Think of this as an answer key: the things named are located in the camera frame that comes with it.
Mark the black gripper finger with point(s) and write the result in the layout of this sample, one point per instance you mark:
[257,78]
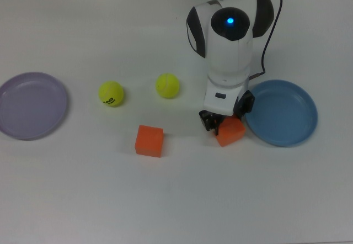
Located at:
[245,104]
[209,121]

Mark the purple plate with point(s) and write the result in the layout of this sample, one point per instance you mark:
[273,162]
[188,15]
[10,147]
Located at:
[30,106]

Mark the orange cube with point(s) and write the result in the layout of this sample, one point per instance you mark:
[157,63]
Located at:
[149,142]
[231,135]

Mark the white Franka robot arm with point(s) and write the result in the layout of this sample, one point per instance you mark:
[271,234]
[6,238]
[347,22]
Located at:
[229,53]

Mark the blue plate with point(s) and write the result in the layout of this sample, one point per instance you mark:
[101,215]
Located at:
[281,113]

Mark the yellow-green tennis ball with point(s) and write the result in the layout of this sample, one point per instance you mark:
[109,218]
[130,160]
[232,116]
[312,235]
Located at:
[111,93]
[167,85]

